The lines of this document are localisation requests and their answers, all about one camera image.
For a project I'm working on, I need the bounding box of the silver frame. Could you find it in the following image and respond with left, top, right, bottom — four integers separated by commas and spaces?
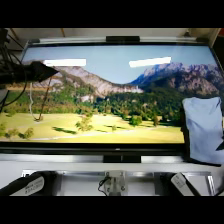
0, 35, 224, 197

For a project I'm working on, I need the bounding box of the black cable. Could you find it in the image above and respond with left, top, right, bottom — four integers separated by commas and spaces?
97, 176, 112, 197
0, 33, 30, 114

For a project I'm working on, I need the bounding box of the light blue shirt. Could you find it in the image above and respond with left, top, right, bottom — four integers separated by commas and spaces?
181, 96, 224, 165

